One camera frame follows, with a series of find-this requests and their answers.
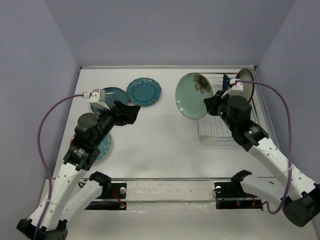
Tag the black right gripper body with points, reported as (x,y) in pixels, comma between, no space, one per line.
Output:
(223,110)

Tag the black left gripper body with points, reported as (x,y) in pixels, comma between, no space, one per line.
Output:
(108,119)

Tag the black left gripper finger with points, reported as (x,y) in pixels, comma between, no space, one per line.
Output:
(122,110)
(131,121)

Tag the dark teal round plate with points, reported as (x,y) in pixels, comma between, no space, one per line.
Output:
(112,94)

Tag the teal scalloped plate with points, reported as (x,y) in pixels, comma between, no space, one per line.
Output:
(144,91)

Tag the navy shell-shaped dish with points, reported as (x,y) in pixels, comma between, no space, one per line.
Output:
(225,82)

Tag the light green flower plate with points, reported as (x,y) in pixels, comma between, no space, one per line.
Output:
(190,93)

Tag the red and teal plate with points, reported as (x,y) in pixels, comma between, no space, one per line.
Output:
(103,147)

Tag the cream plate with grey rim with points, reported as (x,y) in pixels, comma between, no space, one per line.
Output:
(248,87)

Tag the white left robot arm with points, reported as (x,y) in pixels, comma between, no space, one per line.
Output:
(50,221)

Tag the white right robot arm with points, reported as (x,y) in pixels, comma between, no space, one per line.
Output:
(302,201)

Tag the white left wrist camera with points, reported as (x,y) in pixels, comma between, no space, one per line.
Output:
(97,99)

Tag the metal wire dish rack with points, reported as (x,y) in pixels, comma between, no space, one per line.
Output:
(212,128)

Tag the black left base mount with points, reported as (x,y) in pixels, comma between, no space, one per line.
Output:
(111,199)

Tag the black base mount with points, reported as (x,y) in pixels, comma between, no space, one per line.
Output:
(228,197)
(111,199)

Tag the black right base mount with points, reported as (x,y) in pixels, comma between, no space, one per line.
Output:
(228,197)

